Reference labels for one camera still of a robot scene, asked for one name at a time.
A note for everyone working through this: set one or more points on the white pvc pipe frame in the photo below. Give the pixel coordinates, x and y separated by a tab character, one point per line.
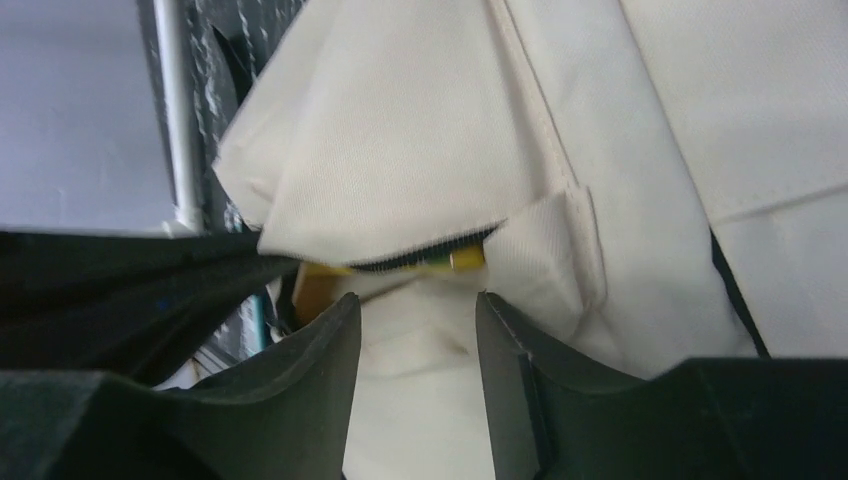
178	112

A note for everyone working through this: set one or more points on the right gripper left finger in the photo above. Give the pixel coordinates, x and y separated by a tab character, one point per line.
282	414

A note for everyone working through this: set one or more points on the yellow crayon box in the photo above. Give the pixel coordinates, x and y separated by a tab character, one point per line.
312	293

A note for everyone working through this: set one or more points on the beige student backpack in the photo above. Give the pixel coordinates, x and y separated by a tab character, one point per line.
651	182

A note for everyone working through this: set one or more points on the teal pencil pack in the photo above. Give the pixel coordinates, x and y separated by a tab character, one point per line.
260	324

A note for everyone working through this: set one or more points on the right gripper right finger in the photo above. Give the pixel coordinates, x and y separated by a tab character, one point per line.
554	413

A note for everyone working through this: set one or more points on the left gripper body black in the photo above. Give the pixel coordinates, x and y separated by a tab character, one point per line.
135	306

